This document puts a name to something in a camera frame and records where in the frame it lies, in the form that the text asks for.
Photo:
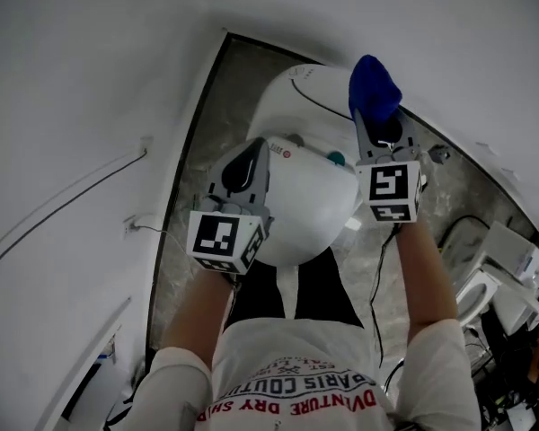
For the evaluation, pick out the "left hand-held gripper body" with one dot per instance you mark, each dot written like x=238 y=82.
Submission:
x=213 y=236

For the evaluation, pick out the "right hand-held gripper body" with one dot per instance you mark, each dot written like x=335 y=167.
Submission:
x=386 y=182

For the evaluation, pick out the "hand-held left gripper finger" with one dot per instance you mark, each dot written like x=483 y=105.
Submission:
x=261 y=173
x=220 y=182

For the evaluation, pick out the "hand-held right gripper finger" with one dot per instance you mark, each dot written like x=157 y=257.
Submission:
x=411 y=144
x=363 y=144

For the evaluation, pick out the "blue microfibre cloth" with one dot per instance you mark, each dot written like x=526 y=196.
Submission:
x=373 y=88

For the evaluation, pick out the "white smart toilet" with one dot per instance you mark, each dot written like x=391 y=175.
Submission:
x=310 y=204

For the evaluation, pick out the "person's left forearm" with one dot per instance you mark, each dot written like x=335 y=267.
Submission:
x=197 y=312

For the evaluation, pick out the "person's right forearm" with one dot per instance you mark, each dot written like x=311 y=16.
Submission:
x=426 y=276

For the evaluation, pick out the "white tank toilet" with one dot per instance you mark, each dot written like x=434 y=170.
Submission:
x=516 y=312
x=476 y=294

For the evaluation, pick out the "teal round cap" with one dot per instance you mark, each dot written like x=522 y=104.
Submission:
x=335 y=158

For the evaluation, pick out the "black trousers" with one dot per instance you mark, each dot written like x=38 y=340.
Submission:
x=260 y=294

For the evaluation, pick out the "clear plastic sheet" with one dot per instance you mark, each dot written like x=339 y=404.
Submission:
x=465 y=245

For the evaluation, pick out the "white printed t-shirt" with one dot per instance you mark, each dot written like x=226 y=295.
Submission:
x=296 y=375

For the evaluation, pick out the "white wall socket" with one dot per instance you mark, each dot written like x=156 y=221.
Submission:
x=132 y=227
x=146 y=143

